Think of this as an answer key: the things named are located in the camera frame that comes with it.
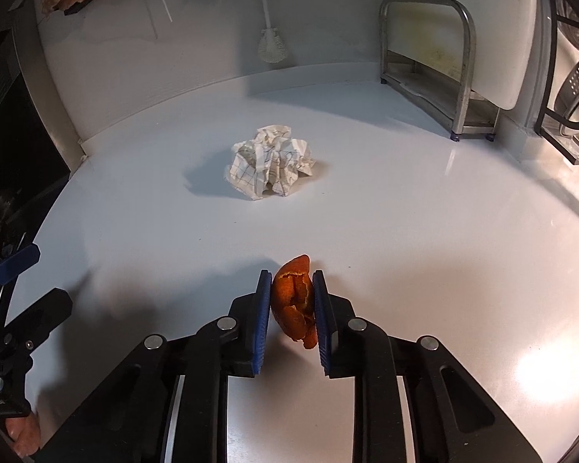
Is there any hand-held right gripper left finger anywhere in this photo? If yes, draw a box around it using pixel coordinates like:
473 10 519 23
41 270 273 463

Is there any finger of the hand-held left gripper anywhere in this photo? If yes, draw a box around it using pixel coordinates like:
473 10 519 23
0 243 41 286
0 287 74 354

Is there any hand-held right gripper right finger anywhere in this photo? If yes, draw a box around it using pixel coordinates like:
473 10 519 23
312 270 544 463

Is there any orange peel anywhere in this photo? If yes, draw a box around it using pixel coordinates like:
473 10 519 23
270 253 319 350

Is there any person's left hand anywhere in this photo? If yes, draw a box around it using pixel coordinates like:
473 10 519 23
4 411 42 458

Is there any dark kitchen appliance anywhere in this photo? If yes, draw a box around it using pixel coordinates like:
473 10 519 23
0 7 85 194

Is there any crumpled checked paper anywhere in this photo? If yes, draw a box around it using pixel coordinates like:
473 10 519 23
224 124 318 201

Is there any steel cutting board rack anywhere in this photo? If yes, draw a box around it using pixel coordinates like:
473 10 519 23
379 0 500 142

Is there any white bottle brush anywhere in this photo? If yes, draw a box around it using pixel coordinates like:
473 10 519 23
250 0 290 64

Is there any white cutting board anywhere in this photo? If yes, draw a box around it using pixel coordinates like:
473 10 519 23
393 0 541 112

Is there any black wire dish rack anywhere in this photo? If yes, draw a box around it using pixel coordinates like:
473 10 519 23
534 0 579 167

